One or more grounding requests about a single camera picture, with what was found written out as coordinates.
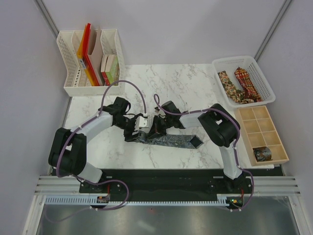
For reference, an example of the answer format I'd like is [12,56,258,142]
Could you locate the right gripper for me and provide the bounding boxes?
[148,115,173,140]

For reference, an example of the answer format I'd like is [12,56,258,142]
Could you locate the blue grey floral tie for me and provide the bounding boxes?
[139,131,203,149]

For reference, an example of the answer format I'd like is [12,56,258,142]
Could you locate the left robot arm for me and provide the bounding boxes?
[48,97,147,192]

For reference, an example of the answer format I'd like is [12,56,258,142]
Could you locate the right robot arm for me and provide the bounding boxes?
[146,101,245,193]

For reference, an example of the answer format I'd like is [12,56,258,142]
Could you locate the green book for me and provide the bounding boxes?
[106,55,120,84]

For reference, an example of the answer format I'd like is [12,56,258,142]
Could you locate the red book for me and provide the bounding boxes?
[101,54,110,86]

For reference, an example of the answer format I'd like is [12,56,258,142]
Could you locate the white file organizer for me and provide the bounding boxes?
[57,29,127,97]

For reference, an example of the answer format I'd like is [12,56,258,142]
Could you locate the beige cardboard folder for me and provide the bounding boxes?
[87,28,105,86]

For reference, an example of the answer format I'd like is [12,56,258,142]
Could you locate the orange red folder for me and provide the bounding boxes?
[76,23,99,86]

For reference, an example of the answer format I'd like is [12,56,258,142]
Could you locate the gold patterned tie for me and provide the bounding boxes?
[218,71,254,104]

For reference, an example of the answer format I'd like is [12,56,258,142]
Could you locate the wooden compartment box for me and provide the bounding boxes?
[235,106,289,167]

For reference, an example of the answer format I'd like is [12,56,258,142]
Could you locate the red patterned tie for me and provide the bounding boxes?
[234,67,263,102]

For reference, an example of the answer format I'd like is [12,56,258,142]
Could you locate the rolled dark tie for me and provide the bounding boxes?
[253,146,272,162]

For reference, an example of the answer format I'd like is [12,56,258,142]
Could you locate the white plastic basket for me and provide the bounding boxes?
[212,55,276,109]

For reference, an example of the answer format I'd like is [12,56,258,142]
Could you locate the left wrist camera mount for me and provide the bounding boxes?
[135,116,149,129]

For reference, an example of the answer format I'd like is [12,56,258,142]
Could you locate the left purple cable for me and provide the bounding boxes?
[55,80,148,183]

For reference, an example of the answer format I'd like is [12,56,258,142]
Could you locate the purple cable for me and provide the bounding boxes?
[153,94,255,194]
[55,80,148,183]

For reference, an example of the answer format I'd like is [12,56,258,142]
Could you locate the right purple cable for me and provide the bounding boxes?
[153,94,255,194]

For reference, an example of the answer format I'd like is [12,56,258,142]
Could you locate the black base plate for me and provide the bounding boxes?
[79,169,252,202]

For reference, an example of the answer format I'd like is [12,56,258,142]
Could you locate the white cable duct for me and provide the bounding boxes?
[45,195,230,207]

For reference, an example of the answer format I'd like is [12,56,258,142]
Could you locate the aluminium rail frame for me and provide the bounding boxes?
[23,167,300,235]

